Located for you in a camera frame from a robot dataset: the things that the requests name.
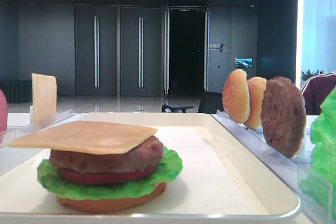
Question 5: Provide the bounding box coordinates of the meat patty on burger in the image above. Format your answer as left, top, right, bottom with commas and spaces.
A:
49, 136, 163, 173

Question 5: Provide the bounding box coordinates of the tomato slice on burger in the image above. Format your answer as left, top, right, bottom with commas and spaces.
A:
57, 164, 159, 185

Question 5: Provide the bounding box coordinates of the bottom bun on tray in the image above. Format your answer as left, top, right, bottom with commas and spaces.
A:
57, 183, 167, 214

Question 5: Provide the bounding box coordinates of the upright bun half right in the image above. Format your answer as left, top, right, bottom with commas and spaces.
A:
244, 77, 267, 129

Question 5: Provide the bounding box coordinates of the cheese slice on burger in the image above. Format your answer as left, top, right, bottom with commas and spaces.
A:
7, 121, 157, 155

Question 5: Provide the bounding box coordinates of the sesame top bun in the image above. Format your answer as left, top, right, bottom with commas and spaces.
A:
222, 69, 250, 123

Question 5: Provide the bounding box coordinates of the upright green lettuce leaf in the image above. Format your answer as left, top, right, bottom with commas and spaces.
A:
300, 90, 335, 207

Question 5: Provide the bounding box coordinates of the upright cheese slice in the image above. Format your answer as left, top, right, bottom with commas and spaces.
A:
31, 73, 57, 123

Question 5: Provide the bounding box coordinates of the clear right long rail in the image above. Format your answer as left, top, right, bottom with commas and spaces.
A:
214, 111, 335, 223

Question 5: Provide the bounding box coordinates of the lettuce leaf on burger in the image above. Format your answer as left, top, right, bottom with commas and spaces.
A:
37, 146, 183, 200

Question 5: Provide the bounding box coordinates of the white rectangular serving tray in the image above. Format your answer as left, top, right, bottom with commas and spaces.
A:
1, 113, 301, 223

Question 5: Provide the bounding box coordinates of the upright red tomato slice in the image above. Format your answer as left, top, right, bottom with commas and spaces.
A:
0, 90, 8, 132

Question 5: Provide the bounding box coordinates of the upright meat patty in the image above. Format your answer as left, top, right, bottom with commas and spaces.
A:
260, 77, 307, 158

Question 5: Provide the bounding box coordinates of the person in maroon jacket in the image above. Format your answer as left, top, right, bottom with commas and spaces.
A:
301, 70, 335, 115

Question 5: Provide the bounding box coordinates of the black office chair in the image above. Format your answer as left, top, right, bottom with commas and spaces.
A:
162, 91, 224, 114

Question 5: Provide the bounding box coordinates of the wall display screen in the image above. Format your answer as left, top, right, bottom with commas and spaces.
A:
235, 58, 253, 69

